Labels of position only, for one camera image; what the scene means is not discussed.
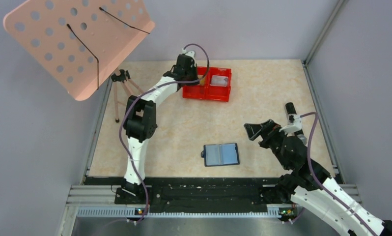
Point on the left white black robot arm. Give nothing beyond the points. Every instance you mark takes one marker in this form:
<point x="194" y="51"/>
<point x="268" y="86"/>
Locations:
<point x="140" y="121"/>

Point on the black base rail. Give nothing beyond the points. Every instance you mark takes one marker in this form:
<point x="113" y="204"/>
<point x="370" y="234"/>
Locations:
<point x="183" y="197"/>

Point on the silver card in bin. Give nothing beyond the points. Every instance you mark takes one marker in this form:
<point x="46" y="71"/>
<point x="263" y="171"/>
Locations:
<point x="219" y="81"/>

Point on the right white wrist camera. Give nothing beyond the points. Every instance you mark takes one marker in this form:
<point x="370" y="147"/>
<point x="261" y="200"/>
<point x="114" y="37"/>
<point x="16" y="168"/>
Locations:
<point x="294" y="124"/>

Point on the red plastic bin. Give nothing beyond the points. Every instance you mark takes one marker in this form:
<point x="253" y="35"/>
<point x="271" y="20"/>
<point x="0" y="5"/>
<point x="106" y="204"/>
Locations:
<point x="219" y="93"/>
<point x="195" y="92"/>

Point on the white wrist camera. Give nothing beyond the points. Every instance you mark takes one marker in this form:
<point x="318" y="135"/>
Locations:
<point x="189" y="53"/>
<point x="294" y="124"/>

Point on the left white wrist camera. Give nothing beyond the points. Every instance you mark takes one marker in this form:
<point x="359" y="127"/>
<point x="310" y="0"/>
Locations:
<point x="189" y="53"/>

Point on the black microphone with grey head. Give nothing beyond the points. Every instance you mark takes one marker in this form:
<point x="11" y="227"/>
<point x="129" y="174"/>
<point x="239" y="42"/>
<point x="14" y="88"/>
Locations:
<point x="290" y="109"/>

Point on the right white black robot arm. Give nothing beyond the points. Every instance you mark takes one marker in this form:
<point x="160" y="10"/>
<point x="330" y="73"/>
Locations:
<point x="311" y="186"/>

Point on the right red plastic bin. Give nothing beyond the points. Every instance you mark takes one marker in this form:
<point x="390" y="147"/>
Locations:
<point x="219" y="93"/>

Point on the pink perforated music stand desk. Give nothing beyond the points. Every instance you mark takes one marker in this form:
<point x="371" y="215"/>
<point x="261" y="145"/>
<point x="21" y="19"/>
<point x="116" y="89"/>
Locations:
<point x="79" y="42"/>

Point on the left red plastic bin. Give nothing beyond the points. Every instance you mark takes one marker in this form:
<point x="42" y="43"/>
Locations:
<point x="195" y="92"/>

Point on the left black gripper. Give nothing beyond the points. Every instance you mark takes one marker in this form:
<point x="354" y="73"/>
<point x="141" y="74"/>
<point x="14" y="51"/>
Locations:
<point x="193" y="67"/>

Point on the navy blue card holder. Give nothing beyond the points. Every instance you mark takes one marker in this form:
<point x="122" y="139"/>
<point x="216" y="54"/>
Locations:
<point x="220" y="155"/>

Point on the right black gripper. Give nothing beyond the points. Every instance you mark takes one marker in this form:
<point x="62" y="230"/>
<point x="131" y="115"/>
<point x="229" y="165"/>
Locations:
<point x="254" y="130"/>

